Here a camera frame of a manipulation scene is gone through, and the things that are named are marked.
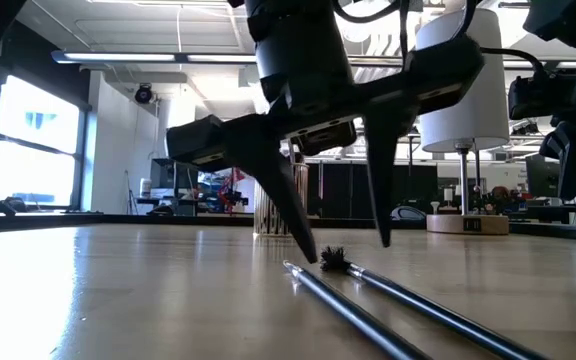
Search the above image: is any black partition wall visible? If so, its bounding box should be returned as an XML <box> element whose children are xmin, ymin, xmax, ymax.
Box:
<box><xmin>307</xmin><ymin>162</ymin><xmax>439</xmax><ymax>220</ymax></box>

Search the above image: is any dark computer monitor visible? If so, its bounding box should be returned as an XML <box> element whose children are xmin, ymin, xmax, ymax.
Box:
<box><xmin>525</xmin><ymin>153</ymin><xmax>562</xmax><ymax>199</ymax></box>

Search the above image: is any short linear ceiling light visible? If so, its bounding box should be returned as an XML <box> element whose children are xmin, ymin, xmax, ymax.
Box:
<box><xmin>502</xmin><ymin>59</ymin><xmax>576</xmax><ymax>70</ymax></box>

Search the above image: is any white curved chair back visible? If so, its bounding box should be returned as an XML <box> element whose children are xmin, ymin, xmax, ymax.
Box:
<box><xmin>390</xmin><ymin>205</ymin><xmax>427</xmax><ymax>222</ymax></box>

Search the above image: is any black brush fuzzy black head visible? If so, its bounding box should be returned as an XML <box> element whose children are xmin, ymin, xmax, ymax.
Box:
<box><xmin>319</xmin><ymin>245</ymin><xmax>552</xmax><ymax>360</ymax></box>

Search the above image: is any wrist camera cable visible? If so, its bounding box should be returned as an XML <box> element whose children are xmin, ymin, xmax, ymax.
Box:
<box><xmin>480</xmin><ymin>47</ymin><xmax>547</xmax><ymax>74</ymax></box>
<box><xmin>331</xmin><ymin>0</ymin><xmax>412</xmax><ymax>62</ymax></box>

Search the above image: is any person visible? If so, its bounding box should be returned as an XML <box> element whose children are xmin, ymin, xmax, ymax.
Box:
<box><xmin>489</xmin><ymin>185</ymin><xmax>513</xmax><ymax>214</ymax></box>

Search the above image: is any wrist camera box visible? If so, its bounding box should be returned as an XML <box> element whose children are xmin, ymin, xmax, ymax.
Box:
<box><xmin>507</xmin><ymin>69</ymin><xmax>576</xmax><ymax>121</ymax></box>
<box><xmin>293</xmin><ymin>122</ymin><xmax>358</xmax><ymax>157</ymax></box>

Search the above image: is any black table frame rim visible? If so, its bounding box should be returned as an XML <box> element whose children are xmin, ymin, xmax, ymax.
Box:
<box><xmin>0</xmin><ymin>213</ymin><xmax>576</xmax><ymax>245</ymax></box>

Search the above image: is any long linear ceiling light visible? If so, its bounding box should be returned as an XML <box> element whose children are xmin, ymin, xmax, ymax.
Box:
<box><xmin>50</xmin><ymin>48</ymin><xmax>259</xmax><ymax>66</ymax></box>

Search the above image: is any gold wire basket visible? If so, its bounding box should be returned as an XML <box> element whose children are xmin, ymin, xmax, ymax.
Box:
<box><xmin>253</xmin><ymin>162</ymin><xmax>310</xmax><ymax>237</ymax></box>

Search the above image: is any black ceiling spotlight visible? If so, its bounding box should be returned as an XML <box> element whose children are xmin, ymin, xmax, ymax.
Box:
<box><xmin>134</xmin><ymin>83</ymin><xmax>155</xmax><ymax>105</ymax></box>

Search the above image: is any white shade wooden base lamp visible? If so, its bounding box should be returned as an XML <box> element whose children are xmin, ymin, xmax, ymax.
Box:
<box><xmin>415</xmin><ymin>7</ymin><xmax>511</xmax><ymax>236</ymax></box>

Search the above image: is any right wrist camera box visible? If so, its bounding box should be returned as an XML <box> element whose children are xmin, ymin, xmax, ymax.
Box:
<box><xmin>507</xmin><ymin>69</ymin><xmax>576</xmax><ymax>121</ymax></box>

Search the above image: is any large office window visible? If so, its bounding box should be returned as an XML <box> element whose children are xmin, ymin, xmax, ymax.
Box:
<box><xmin>0</xmin><ymin>74</ymin><xmax>87</xmax><ymax>211</ymax></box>

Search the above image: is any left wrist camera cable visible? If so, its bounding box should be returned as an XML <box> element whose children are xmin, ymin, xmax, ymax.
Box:
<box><xmin>331</xmin><ymin>0</ymin><xmax>412</xmax><ymax>62</ymax></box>

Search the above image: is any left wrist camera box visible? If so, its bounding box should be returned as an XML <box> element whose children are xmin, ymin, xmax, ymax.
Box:
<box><xmin>293</xmin><ymin>122</ymin><xmax>358</xmax><ymax>157</ymax></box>

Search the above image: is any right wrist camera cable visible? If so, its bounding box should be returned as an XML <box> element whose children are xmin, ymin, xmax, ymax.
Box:
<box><xmin>480</xmin><ymin>47</ymin><xmax>547</xmax><ymax>74</ymax></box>

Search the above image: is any red cable bundle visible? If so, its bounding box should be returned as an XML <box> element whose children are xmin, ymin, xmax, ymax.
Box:
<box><xmin>217</xmin><ymin>167</ymin><xmax>247</xmax><ymax>211</ymax></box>

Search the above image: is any dark bag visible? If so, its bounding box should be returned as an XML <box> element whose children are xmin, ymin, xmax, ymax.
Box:
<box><xmin>2</xmin><ymin>196</ymin><xmax>30</xmax><ymax>214</ymax></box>

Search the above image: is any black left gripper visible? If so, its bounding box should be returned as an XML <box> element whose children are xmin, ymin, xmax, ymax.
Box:
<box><xmin>166</xmin><ymin>30</ymin><xmax>485</xmax><ymax>265</ymax></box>

